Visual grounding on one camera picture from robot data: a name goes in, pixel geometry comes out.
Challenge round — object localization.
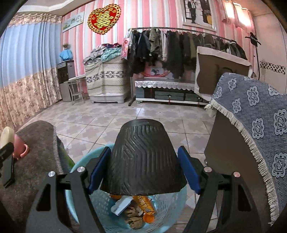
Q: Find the brown wooden cabinet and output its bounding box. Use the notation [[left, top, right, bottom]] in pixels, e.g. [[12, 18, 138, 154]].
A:
[[204, 107, 275, 233]]

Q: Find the landscape wall picture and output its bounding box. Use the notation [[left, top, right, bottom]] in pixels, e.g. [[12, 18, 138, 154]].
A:
[[61, 10, 85, 33]]

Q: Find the pink pig mug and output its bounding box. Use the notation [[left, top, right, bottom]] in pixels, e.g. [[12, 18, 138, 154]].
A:
[[13, 134, 29, 160]]

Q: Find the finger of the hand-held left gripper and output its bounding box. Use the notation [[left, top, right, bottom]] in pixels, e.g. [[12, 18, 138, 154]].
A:
[[0, 142, 14, 162]]

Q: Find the pile of clothes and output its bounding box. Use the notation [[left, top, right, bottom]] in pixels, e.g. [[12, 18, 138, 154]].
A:
[[83, 42, 123, 65]]

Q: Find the wall poster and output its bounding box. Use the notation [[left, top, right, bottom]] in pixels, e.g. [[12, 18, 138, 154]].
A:
[[182, 0, 219, 30]]

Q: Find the clothes rack with hanging clothes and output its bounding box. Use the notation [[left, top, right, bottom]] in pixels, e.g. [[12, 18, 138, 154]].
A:
[[125, 27, 248, 79]]

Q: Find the red gold heart wall decoration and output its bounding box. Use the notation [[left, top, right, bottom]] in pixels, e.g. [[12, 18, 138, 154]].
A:
[[87, 4, 122, 35]]

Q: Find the brown board with cream cover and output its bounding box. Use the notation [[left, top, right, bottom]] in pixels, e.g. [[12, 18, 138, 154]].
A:
[[194, 46, 253, 102]]

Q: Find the small glass side table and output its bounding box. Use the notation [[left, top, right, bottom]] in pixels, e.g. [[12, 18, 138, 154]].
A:
[[64, 75, 87, 105]]

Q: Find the black pole stand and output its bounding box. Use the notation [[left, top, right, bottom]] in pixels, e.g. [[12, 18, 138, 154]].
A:
[[245, 32, 263, 79]]

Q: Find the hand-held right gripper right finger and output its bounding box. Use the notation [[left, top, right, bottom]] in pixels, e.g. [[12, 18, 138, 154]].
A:
[[177, 146, 260, 233]]

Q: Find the grey water dispenser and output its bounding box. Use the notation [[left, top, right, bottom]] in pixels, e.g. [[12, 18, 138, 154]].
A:
[[56, 60, 76, 103]]

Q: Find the low cabinet with lace cloth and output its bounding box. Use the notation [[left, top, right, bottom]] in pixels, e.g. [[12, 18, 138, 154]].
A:
[[134, 79, 210, 106]]

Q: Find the brown paper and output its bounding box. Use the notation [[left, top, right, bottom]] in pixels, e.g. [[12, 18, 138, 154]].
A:
[[124, 206, 143, 217], [125, 215, 144, 229]]

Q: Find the blue covered bottle with plant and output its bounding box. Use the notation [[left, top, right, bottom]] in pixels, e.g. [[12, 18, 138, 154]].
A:
[[59, 43, 74, 62]]

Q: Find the black textured paper cup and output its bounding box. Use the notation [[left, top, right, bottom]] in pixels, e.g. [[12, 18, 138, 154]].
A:
[[100, 119, 188, 195]]

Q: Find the blue patterned fringed cloth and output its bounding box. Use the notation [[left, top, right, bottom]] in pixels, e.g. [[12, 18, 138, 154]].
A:
[[205, 72, 287, 227]]

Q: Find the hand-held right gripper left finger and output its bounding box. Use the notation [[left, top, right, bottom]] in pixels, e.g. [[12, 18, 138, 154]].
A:
[[26, 147, 112, 233]]

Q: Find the orange plastic bottle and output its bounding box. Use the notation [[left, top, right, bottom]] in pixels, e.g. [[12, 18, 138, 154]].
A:
[[132, 195, 156, 214]]

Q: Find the cabinet with patterned cloth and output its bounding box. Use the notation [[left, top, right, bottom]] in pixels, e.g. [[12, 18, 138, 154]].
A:
[[84, 58, 131, 105]]

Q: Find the cream round roll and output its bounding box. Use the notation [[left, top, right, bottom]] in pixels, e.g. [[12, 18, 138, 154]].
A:
[[0, 126, 15, 149]]

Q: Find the light blue plastic basket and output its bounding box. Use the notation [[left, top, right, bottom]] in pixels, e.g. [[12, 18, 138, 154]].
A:
[[65, 143, 188, 233]]

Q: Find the blue and floral curtain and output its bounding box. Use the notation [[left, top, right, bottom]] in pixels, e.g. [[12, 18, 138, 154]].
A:
[[0, 13, 63, 133]]

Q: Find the pink cloth covered wall unit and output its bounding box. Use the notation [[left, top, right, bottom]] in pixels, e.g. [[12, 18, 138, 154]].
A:
[[224, 0, 256, 29]]

